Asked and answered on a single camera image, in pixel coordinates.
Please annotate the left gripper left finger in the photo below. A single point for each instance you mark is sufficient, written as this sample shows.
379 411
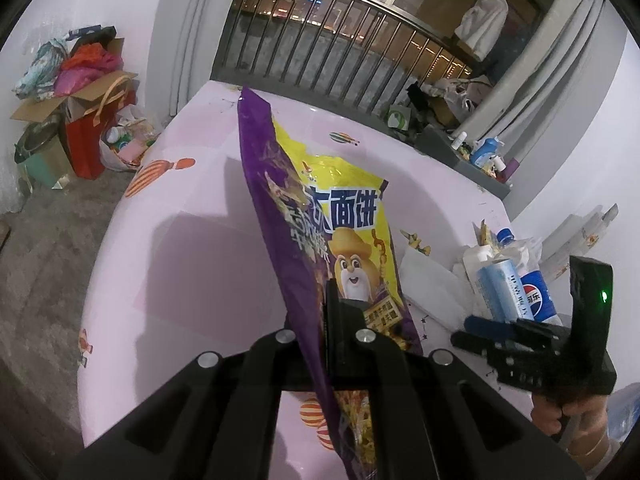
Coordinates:
215 419

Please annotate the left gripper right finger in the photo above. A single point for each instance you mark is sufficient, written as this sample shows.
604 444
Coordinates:
432 417

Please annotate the pepsi plastic bottle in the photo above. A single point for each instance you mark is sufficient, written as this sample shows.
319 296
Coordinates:
526 255

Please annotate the purple yellow noodle snack bag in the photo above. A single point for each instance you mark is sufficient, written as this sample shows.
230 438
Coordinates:
323 220

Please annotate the large water jug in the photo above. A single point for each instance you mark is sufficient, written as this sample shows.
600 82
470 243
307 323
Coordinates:
623 411

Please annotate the rolled wallpaper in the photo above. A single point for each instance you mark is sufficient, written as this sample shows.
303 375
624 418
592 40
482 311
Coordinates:
555 262

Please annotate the purple cup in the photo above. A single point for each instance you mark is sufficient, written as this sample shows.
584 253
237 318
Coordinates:
511 167

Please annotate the blue detergent bottle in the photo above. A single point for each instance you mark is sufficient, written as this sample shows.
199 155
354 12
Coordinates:
485 152

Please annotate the white small bottle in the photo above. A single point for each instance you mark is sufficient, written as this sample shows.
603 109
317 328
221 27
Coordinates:
459 140

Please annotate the grey curtain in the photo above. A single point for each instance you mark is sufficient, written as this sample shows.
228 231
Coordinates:
574 52

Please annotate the grey cabinet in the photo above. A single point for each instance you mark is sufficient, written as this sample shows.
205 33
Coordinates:
434 143

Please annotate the red gift bag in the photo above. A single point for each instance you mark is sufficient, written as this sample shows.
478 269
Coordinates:
97 135

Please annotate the white hanging garment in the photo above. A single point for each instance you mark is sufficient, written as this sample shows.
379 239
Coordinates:
482 25

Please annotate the cardboard box with clothes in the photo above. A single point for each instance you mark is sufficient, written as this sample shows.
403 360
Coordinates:
90 77

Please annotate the metal balcony railing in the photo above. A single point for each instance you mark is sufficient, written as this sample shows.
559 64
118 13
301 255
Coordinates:
354 57

